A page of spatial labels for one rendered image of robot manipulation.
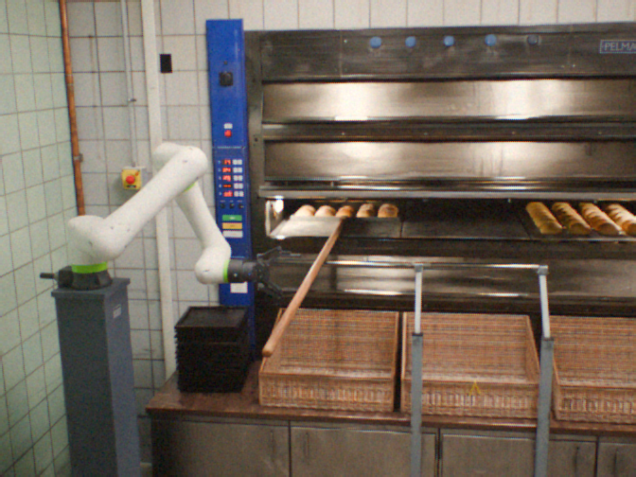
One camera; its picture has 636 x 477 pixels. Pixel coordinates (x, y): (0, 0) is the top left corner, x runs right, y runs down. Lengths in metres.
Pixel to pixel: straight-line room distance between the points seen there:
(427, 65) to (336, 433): 1.58
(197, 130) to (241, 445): 1.39
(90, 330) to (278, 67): 1.41
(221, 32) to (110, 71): 0.56
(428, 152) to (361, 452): 1.30
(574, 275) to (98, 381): 2.04
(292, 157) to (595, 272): 1.42
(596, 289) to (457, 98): 1.03
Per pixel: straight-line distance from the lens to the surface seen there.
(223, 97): 3.44
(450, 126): 3.36
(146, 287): 3.75
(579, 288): 3.54
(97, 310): 2.77
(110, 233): 2.60
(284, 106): 3.41
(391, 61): 3.37
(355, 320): 3.51
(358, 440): 3.18
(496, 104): 3.36
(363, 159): 3.39
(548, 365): 3.00
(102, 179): 3.70
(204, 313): 3.47
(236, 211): 3.49
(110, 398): 2.88
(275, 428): 3.21
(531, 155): 3.41
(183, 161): 2.70
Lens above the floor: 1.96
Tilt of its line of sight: 13 degrees down
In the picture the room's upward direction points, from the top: 1 degrees counter-clockwise
